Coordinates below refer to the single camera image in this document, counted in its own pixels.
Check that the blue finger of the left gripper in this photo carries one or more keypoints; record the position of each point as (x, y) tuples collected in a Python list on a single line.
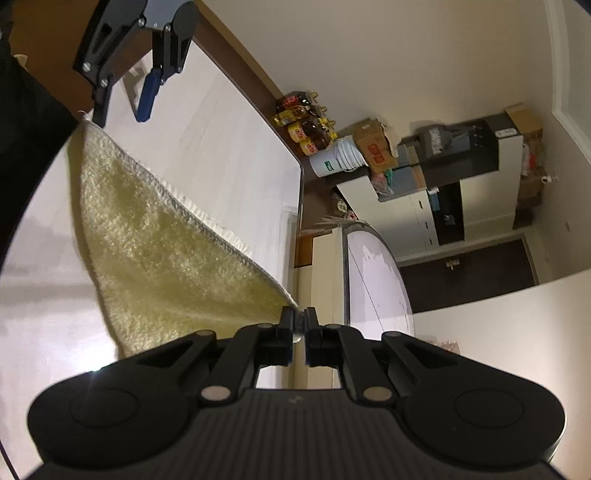
[(148, 94)]

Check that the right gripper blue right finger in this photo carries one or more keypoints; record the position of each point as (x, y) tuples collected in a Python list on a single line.
[(346, 350)]

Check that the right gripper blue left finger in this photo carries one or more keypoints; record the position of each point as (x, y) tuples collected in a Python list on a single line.
[(252, 348)]

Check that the cream yellow terry towel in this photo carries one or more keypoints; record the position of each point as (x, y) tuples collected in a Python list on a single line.
[(161, 267)]

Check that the glass top dining table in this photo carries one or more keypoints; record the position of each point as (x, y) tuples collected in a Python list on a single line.
[(354, 280)]

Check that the cooking oil bottles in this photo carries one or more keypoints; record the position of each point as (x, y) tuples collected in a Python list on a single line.
[(306, 121)]

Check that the white plastic bucket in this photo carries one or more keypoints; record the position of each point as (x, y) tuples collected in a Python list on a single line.
[(341, 156)]

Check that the white storage cabinet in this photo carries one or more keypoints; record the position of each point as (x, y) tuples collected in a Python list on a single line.
[(470, 194)]

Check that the brown cardboard box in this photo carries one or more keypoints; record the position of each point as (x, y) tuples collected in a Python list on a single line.
[(371, 140)]

